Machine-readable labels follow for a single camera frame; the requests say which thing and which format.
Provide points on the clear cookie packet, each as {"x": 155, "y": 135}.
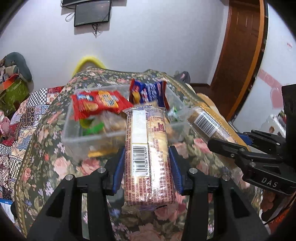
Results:
{"x": 113, "y": 122}

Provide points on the pink plush toy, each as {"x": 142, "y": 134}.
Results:
{"x": 3, "y": 126}

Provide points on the green jelly cup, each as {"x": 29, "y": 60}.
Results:
{"x": 86, "y": 122}

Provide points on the brown wooden door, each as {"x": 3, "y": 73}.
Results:
{"x": 240, "y": 46}

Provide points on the clear plastic container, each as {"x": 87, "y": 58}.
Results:
{"x": 69, "y": 136}

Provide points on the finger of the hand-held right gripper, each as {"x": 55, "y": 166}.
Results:
{"x": 222, "y": 147}
{"x": 244, "y": 137}

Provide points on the blue white box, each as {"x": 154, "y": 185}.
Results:
{"x": 5, "y": 208}

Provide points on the patchwork quilt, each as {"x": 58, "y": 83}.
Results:
{"x": 20, "y": 129}

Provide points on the floral blanket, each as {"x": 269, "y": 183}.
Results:
{"x": 46, "y": 162}

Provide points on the red cracker packet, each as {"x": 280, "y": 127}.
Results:
{"x": 97, "y": 102}

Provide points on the small black monitor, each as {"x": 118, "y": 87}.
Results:
{"x": 92, "y": 12}

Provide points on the green candy stick packet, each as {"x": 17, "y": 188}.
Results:
{"x": 94, "y": 129}

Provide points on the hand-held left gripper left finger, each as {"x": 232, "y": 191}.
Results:
{"x": 119, "y": 172}

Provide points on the white cabinet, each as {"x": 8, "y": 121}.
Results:
{"x": 277, "y": 58}

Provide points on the blue snack packet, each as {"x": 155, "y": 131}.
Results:
{"x": 148, "y": 91}

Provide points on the pile of patterned cloth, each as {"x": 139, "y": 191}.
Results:
{"x": 3, "y": 69}

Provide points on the pink striped cracker packet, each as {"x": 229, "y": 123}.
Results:
{"x": 145, "y": 162}

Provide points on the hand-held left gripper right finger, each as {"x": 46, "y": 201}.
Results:
{"x": 175, "y": 172}

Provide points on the green snack packet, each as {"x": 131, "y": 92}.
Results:
{"x": 173, "y": 114}

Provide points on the small orange wrapped snack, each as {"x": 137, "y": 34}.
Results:
{"x": 99, "y": 153}

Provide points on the orange box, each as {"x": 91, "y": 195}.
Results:
{"x": 9, "y": 83}

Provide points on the grey plush pillow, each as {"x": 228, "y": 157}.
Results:
{"x": 17, "y": 61}

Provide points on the golden biscuit packet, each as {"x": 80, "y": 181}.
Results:
{"x": 205, "y": 120}

